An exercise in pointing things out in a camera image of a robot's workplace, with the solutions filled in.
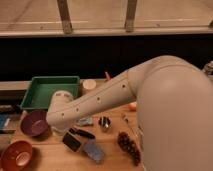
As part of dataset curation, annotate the red bowl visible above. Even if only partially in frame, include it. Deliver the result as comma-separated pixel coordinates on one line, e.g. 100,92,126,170
0,140,33,171

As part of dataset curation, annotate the small metal cup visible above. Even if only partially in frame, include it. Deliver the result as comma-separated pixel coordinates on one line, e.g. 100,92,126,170
98,116,111,132

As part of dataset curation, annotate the green plastic tray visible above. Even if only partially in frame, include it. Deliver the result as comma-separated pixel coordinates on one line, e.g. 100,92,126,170
21,76,80,111

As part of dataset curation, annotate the purple bowl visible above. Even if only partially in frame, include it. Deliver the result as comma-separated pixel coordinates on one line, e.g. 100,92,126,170
20,110,49,137

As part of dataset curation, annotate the dark grape bunch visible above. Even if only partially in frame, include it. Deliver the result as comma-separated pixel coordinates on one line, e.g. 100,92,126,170
117,132,141,166

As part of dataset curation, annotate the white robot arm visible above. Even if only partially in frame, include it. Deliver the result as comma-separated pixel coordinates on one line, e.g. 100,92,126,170
47,55,213,171

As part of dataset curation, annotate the orange fruit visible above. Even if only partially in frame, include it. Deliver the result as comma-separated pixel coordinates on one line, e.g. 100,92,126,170
128,102,137,111

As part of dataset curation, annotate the crumpled blue white package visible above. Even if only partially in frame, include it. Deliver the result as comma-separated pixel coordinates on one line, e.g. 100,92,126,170
77,117,93,127

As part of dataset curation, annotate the grey cup with red tool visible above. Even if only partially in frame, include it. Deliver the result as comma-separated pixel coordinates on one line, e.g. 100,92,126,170
105,71,111,81

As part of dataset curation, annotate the blue sponge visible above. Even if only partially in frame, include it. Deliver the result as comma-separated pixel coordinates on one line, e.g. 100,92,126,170
83,140,105,164

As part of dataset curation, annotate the white paper cup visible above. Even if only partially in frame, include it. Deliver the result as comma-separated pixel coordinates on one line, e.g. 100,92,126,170
82,79,96,95

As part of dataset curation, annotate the metal spoon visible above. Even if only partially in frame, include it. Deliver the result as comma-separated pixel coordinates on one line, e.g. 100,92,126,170
122,114,137,137

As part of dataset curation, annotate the black eraser block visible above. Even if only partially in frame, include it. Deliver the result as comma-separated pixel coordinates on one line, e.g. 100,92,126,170
62,133,81,152

